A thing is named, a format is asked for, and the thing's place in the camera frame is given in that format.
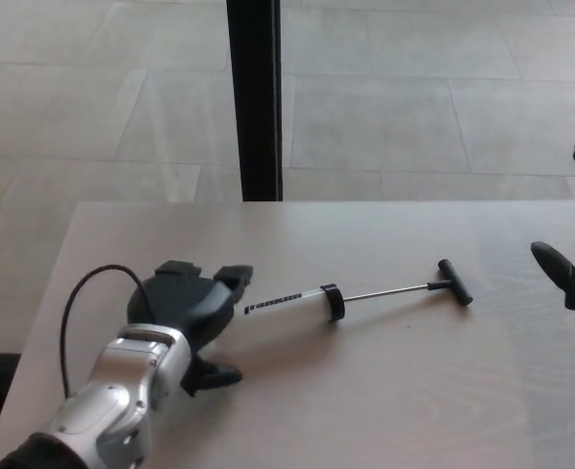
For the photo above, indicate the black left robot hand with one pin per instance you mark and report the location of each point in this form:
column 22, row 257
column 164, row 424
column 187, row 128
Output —
column 185, row 303

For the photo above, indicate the white Franklin hand air pump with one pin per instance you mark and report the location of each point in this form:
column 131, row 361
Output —
column 292, row 305

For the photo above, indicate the black vertical metal post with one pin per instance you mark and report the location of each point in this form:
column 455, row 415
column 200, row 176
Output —
column 255, row 98

